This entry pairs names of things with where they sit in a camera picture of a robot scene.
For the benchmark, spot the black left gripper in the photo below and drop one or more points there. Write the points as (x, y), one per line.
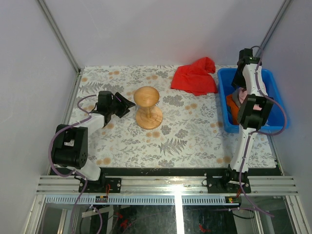
(125, 104)

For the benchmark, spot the wooden hat stand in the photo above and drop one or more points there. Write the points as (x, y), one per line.
(148, 115)

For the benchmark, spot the right aluminium corner post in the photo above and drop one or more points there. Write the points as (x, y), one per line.
(272, 28)

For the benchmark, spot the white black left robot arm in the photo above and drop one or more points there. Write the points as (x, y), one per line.
(68, 149)

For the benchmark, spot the blue plastic bin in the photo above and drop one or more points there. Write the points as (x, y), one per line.
(277, 119)

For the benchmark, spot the white slotted cable duct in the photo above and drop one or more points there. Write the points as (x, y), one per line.
(145, 199)

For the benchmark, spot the floral patterned table mat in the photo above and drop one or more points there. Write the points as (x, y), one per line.
(191, 134)

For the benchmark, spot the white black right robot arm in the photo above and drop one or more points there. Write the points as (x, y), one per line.
(253, 112)

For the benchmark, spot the pink bucket hat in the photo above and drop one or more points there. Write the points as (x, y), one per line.
(243, 92)

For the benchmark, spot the red cloth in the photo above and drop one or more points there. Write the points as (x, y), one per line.
(196, 78)

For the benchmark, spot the grey bucket hat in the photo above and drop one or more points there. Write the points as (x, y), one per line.
(236, 98)

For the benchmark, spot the orange hat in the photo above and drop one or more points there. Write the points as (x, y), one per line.
(232, 110)

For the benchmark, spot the aluminium mounting rail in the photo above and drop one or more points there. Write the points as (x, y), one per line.
(167, 185)

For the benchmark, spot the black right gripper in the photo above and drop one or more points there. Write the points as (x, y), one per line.
(236, 82)

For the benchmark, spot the aluminium corner frame post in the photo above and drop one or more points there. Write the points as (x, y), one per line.
(58, 34)

